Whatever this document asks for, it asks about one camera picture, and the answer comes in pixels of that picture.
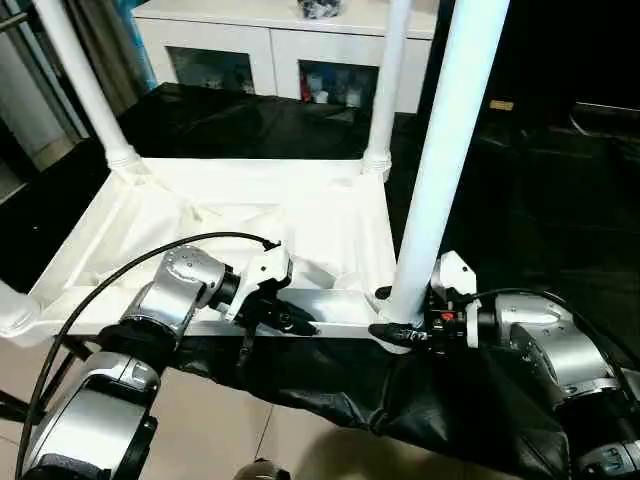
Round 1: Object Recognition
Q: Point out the black work mat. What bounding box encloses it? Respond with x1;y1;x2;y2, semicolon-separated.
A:
0;82;640;480

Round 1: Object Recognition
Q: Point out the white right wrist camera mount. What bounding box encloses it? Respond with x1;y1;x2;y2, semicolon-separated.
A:
430;251;482;349

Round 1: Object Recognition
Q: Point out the dark metallic object on cabinet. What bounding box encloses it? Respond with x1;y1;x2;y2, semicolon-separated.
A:
297;0;346;15

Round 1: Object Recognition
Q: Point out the black metal table frame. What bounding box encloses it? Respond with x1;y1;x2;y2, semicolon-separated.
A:
0;339;86;426

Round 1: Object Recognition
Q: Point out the white cabinet with glass doors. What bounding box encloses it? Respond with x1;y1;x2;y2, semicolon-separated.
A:
133;0;441;115

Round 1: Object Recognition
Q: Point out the black flat panel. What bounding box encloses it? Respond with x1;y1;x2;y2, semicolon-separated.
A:
572;102;640;121

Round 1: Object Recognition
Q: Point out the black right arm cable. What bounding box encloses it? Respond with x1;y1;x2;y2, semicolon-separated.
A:
464;287;640;391

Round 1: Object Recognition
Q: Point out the grey brown curtain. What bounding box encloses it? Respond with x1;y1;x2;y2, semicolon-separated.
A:
64;0;156;101

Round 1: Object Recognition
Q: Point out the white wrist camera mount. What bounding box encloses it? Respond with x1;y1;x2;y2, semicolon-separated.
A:
224;247;294;321
430;251;482;349

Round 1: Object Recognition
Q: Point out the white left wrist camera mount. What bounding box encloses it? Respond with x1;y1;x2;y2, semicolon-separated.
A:
224;247;294;321

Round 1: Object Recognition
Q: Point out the white plastic table leg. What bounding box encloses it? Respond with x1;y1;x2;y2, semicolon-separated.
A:
360;0;412;176
382;0;512;326
0;279;41;341
32;0;142;171

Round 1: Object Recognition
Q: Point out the white plastic table top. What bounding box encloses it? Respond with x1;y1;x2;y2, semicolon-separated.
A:
0;157;414;356

